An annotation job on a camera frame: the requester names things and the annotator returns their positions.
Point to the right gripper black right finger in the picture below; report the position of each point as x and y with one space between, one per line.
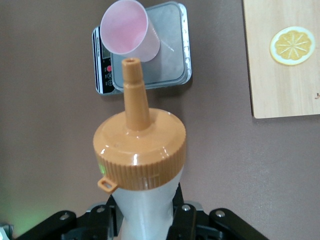
190 225

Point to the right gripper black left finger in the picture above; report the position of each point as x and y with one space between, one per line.
95 225

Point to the translucent sauce bottle orange cap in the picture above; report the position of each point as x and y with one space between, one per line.
140 150

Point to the pink plastic cup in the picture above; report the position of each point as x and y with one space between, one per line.
125 27

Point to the wooden cutting board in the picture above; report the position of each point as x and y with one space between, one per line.
275 87

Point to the silver digital kitchen scale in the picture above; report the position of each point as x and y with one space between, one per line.
170 62

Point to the yellow lemon slice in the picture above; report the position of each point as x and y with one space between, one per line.
292 45

